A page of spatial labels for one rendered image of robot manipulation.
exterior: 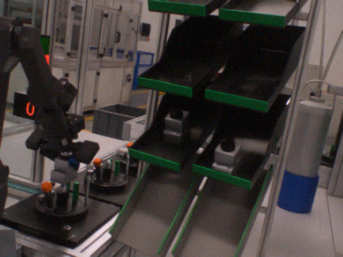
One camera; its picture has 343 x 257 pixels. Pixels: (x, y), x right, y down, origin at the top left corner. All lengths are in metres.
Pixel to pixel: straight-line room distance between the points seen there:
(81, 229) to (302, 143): 0.95
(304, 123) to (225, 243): 0.82
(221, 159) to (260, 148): 0.14
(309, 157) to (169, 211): 0.83
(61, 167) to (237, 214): 0.45
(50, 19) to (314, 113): 1.00
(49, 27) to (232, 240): 0.77
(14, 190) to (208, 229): 0.65
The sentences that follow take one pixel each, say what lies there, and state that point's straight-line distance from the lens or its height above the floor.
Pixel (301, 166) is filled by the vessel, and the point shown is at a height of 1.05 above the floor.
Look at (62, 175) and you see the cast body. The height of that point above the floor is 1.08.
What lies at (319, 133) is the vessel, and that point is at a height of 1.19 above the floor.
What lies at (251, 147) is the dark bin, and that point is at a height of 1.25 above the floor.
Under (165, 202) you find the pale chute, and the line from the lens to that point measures 0.97.
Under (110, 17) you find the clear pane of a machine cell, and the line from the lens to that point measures 7.10.
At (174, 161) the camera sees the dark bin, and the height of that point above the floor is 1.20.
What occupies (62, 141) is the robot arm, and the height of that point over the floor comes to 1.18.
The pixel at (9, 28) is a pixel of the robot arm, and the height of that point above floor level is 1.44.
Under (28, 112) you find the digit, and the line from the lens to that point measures 1.23.
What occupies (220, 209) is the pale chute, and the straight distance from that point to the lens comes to 0.95.
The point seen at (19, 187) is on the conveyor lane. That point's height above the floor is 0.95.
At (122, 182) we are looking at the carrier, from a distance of 1.30.
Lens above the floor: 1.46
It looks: 13 degrees down
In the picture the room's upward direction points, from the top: 9 degrees clockwise
